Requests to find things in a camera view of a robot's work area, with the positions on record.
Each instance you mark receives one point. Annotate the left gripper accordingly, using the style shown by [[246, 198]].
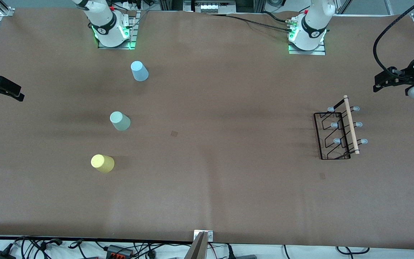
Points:
[[400, 78]]

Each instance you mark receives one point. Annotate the pale green plastic cup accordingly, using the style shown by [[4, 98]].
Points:
[[120, 121]]

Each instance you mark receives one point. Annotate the yellow plastic cup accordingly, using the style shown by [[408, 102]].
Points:
[[102, 163]]

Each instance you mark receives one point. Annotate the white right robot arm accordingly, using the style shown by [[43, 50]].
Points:
[[102, 21]]

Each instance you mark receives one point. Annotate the light blue plastic cup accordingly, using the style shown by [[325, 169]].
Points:
[[139, 72]]

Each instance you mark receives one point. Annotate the white power strip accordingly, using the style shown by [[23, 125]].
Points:
[[131, 5]]

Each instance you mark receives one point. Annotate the black power adapter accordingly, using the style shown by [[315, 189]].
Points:
[[0, 255]]

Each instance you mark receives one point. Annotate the black orange connector block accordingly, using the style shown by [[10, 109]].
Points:
[[119, 250]]

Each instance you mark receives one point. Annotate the grey power strip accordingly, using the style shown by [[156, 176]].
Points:
[[208, 7]]

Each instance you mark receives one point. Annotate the brown table mat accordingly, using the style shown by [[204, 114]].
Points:
[[207, 198]]

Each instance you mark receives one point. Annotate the black plug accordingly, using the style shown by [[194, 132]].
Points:
[[229, 251]]

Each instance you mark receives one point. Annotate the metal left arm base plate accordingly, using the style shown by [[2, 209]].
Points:
[[318, 52]]

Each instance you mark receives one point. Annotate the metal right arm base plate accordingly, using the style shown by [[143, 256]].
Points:
[[132, 32]]

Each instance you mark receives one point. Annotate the small metal bracket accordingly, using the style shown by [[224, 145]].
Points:
[[210, 235]]

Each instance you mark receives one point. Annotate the grey camera stand post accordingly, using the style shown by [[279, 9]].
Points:
[[197, 250]]

